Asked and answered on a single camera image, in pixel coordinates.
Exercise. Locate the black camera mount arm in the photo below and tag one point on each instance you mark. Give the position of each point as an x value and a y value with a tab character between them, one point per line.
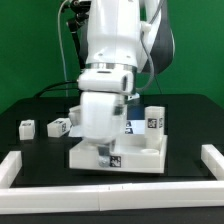
80	9

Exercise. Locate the white square table top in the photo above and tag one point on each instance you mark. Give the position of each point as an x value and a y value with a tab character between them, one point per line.
131	154

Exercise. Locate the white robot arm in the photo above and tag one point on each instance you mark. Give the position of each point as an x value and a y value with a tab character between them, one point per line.
124	38

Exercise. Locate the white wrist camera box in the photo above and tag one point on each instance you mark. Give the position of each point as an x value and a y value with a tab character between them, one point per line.
111	80

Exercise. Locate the white U-shaped obstacle fence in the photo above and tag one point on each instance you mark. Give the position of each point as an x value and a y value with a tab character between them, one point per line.
111	197

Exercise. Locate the white fiducial marker sheet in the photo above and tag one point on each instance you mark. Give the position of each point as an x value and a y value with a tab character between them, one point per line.
132	127

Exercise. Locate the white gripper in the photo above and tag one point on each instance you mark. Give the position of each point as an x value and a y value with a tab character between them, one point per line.
103	117

